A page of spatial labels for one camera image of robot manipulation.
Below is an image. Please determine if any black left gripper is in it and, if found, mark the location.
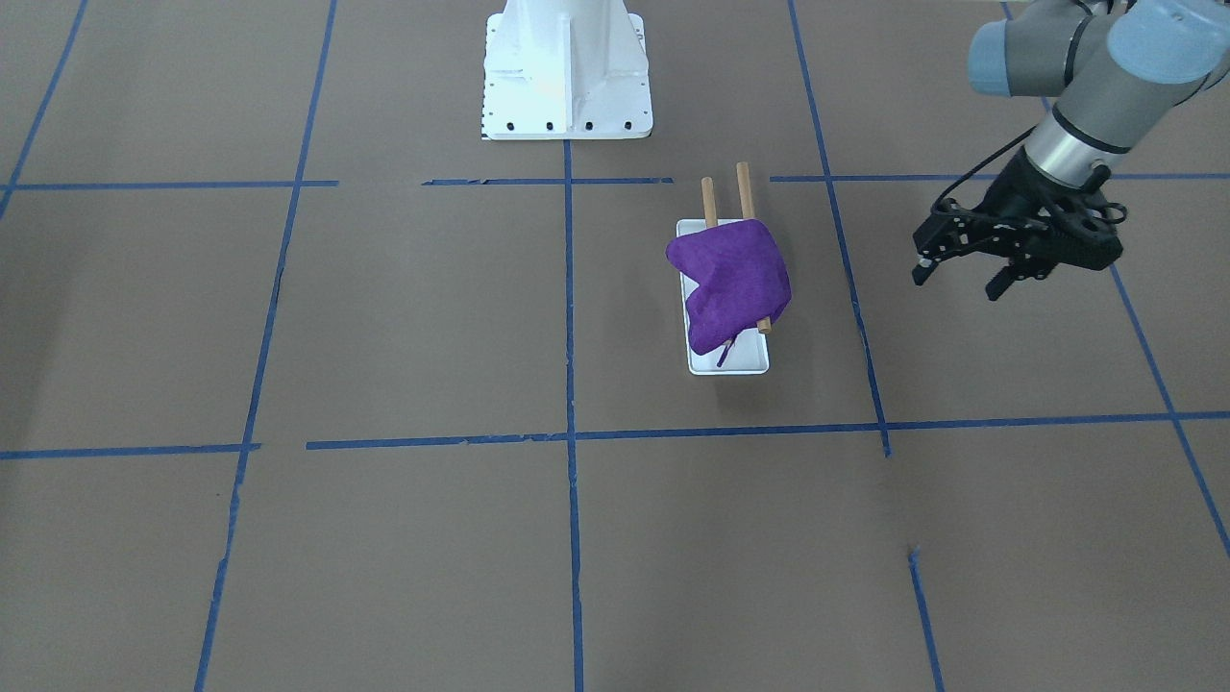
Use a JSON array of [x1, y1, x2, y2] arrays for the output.
[[911, 150, 1125, 302]]

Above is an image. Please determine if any purple towel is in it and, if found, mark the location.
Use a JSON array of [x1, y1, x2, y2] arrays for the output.
[[665, 219, 795, 355]]

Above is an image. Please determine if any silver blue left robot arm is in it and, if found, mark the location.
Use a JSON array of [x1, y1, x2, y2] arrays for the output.
[[911, 1, 1229, 301]]

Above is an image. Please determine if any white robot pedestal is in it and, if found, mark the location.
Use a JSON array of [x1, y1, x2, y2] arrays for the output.
[[480, 1, 654, 141]]

